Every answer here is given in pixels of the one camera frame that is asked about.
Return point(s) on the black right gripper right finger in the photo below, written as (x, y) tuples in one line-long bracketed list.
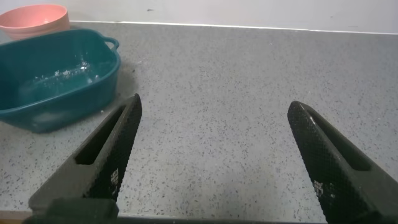
[(335, 174)]

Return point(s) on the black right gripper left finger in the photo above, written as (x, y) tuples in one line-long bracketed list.
[(102, 161)]

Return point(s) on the pink bowl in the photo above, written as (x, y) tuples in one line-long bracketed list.
[(31, 18)]

